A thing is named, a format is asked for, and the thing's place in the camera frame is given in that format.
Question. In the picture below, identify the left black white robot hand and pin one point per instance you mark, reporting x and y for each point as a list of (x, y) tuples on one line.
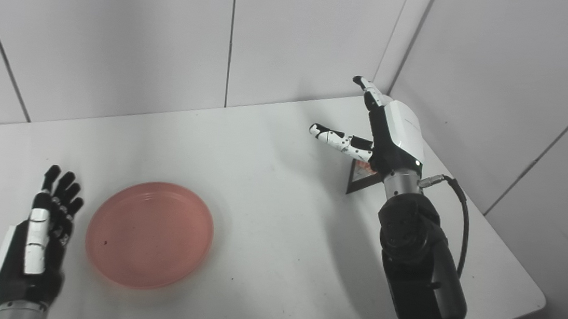
[(35, 255)]

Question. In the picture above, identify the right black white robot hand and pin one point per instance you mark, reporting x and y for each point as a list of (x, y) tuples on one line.
[(401, 134)]

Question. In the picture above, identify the cake slice with fruit topping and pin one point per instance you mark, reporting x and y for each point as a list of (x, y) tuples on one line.
[(358, 179)]

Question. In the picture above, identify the pink round plate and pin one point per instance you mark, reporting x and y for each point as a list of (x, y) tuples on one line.
[(149, 235)]

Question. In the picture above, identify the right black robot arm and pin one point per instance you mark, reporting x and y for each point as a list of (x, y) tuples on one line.
[(419, 266)]

